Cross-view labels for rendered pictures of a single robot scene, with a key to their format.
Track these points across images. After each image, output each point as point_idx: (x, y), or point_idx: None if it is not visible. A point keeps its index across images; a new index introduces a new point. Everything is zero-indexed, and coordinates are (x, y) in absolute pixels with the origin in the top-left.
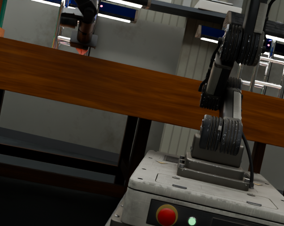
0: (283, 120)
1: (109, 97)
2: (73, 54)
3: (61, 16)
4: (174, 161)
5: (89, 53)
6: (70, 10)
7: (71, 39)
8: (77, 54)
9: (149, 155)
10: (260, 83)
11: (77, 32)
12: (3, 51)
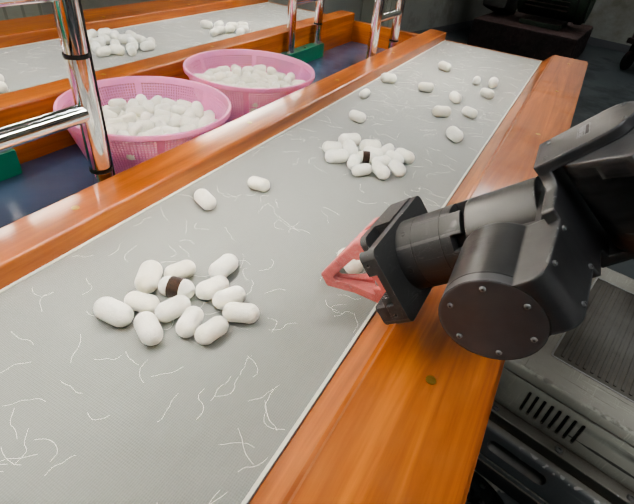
0: None
1: None
2: (498, 383)
3: (550, 334)
4: (628, 381)
5: (108, 141)
6: (573, 262)
7: (406, 308)
8: (498, 368)
9: (612, 412)
10: (385, 19)
11: (448, 271)
12: None
